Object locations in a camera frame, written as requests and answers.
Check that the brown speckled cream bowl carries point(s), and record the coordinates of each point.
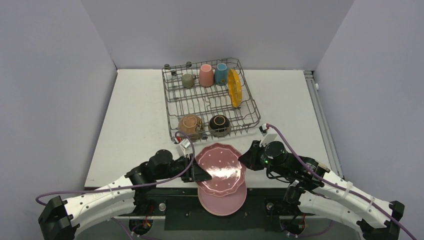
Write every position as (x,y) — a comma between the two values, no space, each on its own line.
(191,125)

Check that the aluminium rail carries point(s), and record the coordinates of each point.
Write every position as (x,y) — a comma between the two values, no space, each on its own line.
(330,148)

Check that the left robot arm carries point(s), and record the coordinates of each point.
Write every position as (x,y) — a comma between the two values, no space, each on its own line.
(63,219)

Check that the blue mug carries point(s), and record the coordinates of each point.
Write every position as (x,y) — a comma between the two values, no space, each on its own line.
(221,74)

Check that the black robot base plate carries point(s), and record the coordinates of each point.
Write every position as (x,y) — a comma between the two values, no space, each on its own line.
(191,209)

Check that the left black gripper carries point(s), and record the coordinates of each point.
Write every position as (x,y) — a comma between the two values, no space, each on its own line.
(197,174)

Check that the maroon polka dot plate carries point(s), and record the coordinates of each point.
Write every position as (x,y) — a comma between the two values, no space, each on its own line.
(221,162)

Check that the yellow polka dot plate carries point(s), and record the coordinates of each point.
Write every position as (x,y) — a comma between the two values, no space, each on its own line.
(234,88)

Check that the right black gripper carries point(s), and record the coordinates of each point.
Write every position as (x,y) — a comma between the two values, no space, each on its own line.
(253,155)

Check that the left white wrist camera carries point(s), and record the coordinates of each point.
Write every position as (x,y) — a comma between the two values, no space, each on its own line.
(183,146)

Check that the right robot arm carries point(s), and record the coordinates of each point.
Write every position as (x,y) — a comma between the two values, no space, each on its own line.
(315,189)

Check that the grey ceramic mug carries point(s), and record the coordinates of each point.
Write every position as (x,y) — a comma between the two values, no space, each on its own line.
(188,80)

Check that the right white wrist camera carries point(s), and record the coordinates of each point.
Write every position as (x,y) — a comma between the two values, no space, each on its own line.
(269,135)

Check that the pink cup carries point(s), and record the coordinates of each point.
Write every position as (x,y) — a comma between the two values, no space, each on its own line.
(206,75)

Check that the grey wire dish rack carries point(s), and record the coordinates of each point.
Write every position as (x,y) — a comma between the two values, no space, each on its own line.
(206,102)

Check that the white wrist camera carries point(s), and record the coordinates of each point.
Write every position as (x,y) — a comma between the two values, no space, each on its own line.
(183,146)
(269,135)

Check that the pink plate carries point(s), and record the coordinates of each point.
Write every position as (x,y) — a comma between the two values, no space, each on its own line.
(223,205)

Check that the dark patterned cream bowl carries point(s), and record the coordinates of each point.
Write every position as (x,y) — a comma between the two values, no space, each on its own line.
(219,125)

